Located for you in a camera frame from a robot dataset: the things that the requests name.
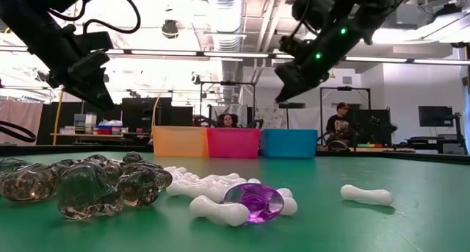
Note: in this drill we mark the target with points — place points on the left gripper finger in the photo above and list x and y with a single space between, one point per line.
79 90
99 96

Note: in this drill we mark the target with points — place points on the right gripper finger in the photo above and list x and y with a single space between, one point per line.
297 83

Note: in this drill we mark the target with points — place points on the blue plastic bin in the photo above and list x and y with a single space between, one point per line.
289 144

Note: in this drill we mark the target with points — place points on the pink plastic bin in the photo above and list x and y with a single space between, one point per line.
233 143

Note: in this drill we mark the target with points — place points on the orange plastic bin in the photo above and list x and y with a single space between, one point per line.
180 142

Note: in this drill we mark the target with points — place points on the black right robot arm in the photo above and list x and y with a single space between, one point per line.
367 6

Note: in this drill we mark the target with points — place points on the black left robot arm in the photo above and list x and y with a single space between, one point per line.
22 17

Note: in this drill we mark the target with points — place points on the black screen on stand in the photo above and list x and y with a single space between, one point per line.
292 105

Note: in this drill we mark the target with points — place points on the clear plastic storage box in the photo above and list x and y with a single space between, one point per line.
85 120

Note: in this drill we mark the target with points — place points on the blue and red box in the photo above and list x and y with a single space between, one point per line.
106 130

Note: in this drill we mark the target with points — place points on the wooden shelf board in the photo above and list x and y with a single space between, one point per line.
62 134

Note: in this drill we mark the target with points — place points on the person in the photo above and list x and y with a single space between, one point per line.
339 123
228 120

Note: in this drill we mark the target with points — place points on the pink curtain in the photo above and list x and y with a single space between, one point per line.
22 114

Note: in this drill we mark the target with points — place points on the round black ceiling device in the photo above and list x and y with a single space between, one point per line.
170 29

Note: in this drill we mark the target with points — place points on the black computer monitor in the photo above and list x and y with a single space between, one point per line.
435 116

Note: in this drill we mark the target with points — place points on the black office desk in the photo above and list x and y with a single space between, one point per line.
429 141

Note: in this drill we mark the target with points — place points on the black monitor stand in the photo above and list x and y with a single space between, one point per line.
459 127

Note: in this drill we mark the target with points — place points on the green table mat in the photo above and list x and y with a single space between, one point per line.
367 237

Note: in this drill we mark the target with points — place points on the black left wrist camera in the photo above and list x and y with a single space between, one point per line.
92 42

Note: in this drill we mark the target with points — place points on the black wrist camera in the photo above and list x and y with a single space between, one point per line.
92 42
312 7

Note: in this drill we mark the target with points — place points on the black metal rig frame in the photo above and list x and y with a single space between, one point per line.
227 83
345 88

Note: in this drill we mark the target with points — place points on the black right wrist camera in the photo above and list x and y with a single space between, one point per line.
312 7

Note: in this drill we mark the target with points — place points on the black partition wall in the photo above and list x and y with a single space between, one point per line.
147 114

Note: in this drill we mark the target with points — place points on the black table frame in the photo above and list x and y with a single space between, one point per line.
47 150

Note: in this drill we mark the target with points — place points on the grey cloth on frame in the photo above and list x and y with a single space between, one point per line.
235 108

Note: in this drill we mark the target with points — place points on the long ceiling light rail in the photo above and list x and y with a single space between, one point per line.
220 54

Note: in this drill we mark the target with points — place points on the silver ceiling air duct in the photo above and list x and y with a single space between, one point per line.
224 20

